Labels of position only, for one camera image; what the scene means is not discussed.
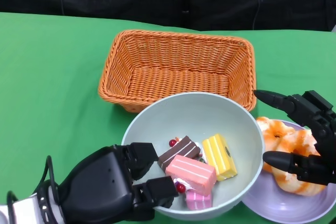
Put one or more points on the white frosted orange donut bread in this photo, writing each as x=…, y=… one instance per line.
x=270, y=129

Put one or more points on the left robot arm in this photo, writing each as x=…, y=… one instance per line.
x=29, y=208

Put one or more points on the orange wicker basket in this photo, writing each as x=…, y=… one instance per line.
x=178, y=79

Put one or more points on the large pink toy cake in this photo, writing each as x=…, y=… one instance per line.
x=191, y=171

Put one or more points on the green tablecloth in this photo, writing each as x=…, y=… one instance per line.
x=52, y=64

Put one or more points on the plain orange donut bread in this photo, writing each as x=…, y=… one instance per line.
x=302, y=140

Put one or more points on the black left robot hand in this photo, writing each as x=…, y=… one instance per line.
x=99, y=179

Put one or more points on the lavender round plate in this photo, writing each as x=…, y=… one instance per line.
x=275, y=203

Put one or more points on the small pink toy cake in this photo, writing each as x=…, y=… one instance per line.
x=198, y=200

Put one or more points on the yellow toy cake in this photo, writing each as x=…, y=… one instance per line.
x=219, y=155

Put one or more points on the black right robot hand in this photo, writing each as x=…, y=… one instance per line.
x=309, y=108

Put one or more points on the brown chocolate toy cake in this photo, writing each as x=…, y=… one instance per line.
x=181, y=150

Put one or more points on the pale green round bowl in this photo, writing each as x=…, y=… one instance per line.
x=199, y=113

